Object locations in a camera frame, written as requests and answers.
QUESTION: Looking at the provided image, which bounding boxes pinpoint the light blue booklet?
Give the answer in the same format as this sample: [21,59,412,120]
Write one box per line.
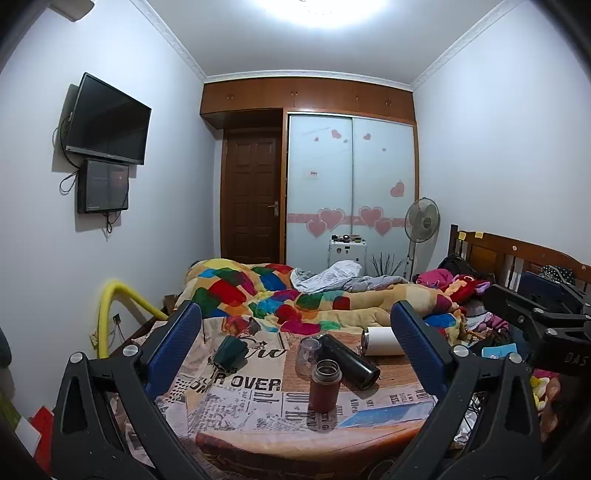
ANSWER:
[481,342,521,361]

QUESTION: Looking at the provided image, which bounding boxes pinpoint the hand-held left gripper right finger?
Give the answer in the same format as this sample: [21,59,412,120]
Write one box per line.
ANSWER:
[390,300,544,480]

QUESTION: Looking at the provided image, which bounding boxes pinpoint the dark green pouch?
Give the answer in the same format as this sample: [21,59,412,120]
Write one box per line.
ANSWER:
[212,335,250,370]

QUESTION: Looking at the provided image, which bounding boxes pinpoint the brown red cup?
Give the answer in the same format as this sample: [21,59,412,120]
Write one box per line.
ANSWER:
[308,359,343,414]

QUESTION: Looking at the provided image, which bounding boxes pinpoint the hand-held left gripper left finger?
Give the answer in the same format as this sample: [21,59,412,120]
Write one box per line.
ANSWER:
[51,300,218,480]

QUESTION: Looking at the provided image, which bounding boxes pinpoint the black standing fan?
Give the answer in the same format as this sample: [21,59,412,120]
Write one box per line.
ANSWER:
[403,197,441,283]

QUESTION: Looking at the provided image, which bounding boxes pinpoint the ceiling lamp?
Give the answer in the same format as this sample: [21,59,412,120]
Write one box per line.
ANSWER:
[252,0,398,26]

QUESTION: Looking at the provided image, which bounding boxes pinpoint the grey cloth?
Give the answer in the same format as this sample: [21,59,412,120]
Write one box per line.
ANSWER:
[290,260,409,294]

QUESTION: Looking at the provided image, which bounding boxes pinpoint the newspaper print bed sheet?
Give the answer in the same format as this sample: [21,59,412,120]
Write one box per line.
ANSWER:
[113,314,462,472]

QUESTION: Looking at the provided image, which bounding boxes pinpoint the black thermos cup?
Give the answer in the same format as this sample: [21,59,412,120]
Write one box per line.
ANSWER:
[318,333,382,390]

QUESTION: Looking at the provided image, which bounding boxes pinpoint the black television cable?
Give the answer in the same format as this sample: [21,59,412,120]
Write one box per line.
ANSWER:
[52,111,79,195]

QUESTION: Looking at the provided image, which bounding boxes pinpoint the yellow plush toy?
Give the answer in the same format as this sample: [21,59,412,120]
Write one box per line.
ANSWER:
[530,375,554,411]

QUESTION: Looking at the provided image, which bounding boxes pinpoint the wooden bed headboard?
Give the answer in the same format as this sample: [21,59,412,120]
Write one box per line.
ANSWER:
[449,224,591,298]

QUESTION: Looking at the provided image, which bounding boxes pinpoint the clear glass cup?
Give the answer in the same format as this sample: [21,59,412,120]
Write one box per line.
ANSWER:
[295,336,322,377]

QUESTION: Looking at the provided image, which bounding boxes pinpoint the brown wooden door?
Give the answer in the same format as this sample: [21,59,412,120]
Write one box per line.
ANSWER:
[221,128,284,265]

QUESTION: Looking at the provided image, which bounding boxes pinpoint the white cup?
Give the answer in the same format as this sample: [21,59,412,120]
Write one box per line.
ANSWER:
[361,326,408,356]

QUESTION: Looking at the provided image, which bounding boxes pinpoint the black bag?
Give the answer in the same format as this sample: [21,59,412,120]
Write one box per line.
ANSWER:
[438,253,475,279]

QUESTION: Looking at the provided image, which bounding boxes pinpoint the red box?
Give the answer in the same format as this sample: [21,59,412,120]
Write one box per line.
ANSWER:
[28,405,57,464]

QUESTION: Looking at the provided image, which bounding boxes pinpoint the small white cabinet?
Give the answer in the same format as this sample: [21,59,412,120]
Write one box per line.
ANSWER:
[328,234,369,269]

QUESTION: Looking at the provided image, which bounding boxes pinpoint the yellow foam tube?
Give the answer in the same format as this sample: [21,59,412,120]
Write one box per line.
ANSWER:
[94,279,170,359]

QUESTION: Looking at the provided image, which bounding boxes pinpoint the black wall television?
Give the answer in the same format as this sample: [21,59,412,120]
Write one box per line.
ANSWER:
[64,72,153,166]

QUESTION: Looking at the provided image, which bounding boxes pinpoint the colourful patchwork blanket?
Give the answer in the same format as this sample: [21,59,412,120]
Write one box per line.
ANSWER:
[182,258,462,335]

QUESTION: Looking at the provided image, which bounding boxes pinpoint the small black wall monitor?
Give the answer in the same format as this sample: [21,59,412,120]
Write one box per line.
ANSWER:
[76,158,130,214]

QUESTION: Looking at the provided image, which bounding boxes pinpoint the pink clothing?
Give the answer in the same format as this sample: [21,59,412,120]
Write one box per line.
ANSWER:
[414,269,457,291]

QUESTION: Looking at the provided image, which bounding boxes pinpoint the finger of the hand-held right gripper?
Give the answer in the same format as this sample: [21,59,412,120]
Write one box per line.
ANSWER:
[519,271,591,317]
[481,284,566,334]

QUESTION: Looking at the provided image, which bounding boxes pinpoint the red plush toy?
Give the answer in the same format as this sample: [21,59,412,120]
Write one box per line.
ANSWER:
[442,273,491,298]

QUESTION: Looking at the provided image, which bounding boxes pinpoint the dark dried twigs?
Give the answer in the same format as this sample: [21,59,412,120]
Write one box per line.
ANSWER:
[370,252,408,279]

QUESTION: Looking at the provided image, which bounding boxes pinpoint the wooden overhead cabinet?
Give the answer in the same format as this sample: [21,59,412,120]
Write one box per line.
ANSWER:
[200,78,419,131]

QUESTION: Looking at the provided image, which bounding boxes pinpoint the frosted glass wardrobe with hearts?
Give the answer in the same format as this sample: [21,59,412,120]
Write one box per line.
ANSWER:
[285,111,419,280]

